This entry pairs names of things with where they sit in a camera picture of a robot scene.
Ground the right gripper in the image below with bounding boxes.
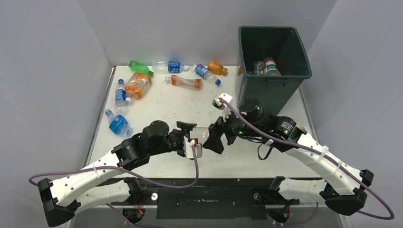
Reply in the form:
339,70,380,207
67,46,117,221
202,103,262,153

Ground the clear bottle silver cap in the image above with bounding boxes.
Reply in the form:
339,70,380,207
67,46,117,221
190,127,210,145

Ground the slim blue label bottle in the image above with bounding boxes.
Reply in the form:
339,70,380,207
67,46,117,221
115,79,127,115

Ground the blue label bottle edge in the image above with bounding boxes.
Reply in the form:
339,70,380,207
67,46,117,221
105,109,133,139

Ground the large Pepsi bottle blue cap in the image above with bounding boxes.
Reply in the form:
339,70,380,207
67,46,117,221
253,61,265,75

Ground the Nongfu bottle red white label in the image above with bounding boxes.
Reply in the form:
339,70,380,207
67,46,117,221
263,57,281,76

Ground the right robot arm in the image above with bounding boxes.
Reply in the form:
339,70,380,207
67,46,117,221
202,94,374,216

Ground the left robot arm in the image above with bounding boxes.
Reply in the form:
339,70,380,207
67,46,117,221
36,120,198,228

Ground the dark green plastic bin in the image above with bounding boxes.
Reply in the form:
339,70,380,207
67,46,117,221
235,26,312,115

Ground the flattened orange label bottle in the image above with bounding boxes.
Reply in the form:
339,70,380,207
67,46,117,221
164,75,202,89

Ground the blue label bottle blue cap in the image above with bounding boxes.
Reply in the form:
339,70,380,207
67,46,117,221
194,64,221,86

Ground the orange juice bottle far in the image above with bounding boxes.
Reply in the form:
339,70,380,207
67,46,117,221
208,60,228,76

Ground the large orange label bottle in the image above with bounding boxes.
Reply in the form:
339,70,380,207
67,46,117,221
125,72,152,100

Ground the clear bottle blue label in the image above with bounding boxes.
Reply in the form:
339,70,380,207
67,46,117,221
152,60,190,73

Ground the green plastic bottle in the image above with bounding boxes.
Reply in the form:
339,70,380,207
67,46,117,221
128,60,154,77

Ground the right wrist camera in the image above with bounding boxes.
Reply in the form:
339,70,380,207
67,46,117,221
212,93,233,122

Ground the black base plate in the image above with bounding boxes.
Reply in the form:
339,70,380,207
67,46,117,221
100,178,303,221

